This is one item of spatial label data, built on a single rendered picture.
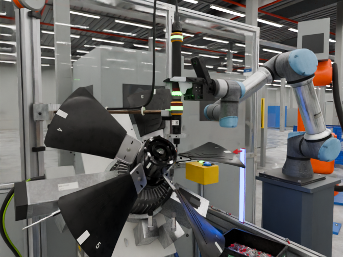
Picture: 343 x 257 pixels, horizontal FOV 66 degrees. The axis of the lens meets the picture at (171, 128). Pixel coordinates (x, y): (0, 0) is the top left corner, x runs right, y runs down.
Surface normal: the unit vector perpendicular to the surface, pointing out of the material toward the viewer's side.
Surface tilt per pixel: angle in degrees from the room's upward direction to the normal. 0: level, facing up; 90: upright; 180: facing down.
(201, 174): 90
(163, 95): 44
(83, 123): 82
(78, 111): 77
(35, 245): 90
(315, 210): 90
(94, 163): 50
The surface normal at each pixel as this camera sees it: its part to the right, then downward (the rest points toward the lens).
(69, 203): 0.63, -0.24
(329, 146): 0.35, 0.22
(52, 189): 0.41, -0.60
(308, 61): 0.25, -0.02
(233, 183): 0.55, 0.05
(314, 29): -0.49, 0.06
